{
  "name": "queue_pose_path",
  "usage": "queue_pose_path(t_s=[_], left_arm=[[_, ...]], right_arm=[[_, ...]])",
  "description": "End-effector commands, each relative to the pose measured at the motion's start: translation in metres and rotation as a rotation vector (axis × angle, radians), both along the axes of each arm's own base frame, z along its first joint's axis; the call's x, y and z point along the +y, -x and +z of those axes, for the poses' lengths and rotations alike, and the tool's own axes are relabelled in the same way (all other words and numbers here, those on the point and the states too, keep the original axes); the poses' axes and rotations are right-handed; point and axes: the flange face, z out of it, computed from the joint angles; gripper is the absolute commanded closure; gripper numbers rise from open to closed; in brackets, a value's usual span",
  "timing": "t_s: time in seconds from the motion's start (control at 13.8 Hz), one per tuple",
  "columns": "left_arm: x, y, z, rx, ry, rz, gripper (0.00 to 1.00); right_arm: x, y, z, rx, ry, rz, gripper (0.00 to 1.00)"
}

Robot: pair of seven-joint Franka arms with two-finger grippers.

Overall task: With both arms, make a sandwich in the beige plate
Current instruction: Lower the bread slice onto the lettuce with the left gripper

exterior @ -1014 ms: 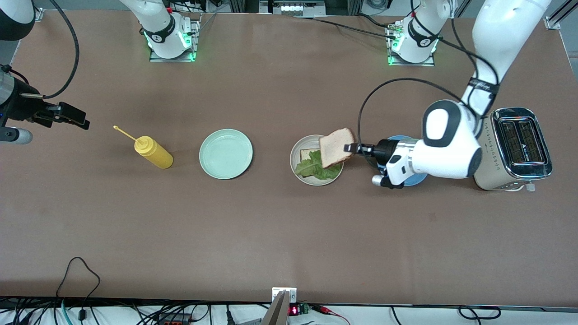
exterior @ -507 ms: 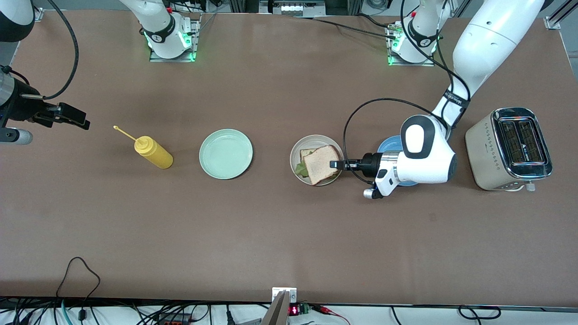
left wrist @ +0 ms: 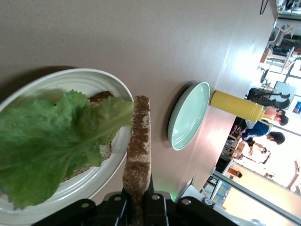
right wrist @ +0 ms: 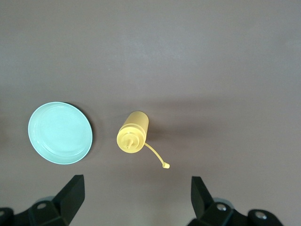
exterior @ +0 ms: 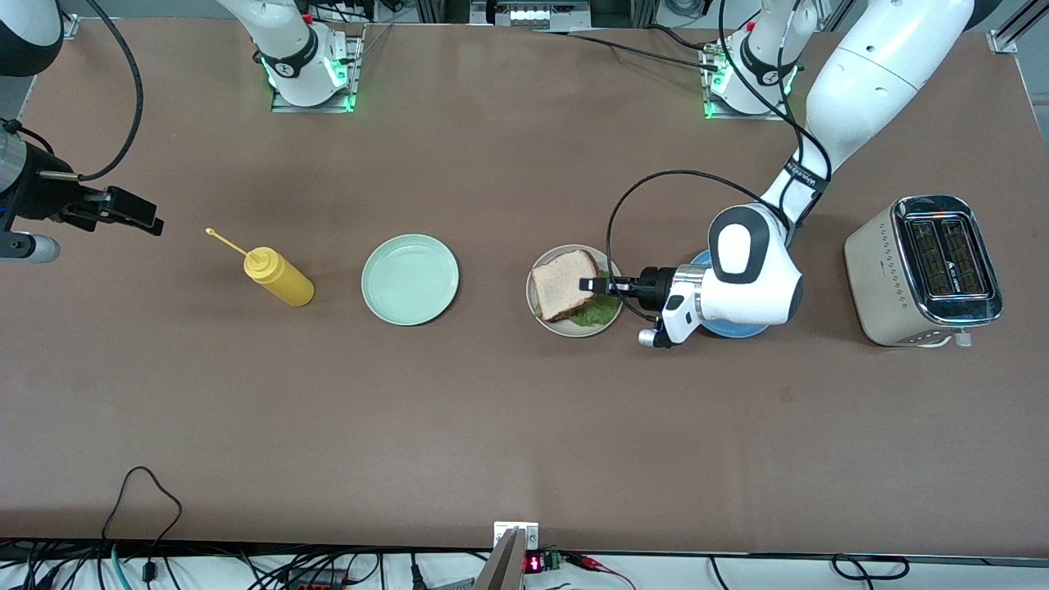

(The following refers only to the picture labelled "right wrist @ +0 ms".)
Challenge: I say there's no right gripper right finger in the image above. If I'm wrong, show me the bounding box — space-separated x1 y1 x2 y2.
188 176 283 226

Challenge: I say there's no yellow squeeze bottle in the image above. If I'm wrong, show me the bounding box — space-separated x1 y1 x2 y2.
116 111 171 170

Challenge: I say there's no green plate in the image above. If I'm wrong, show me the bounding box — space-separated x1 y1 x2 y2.
27 101 94 165

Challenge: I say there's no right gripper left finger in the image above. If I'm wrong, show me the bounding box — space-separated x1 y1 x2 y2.
0 174 85 226

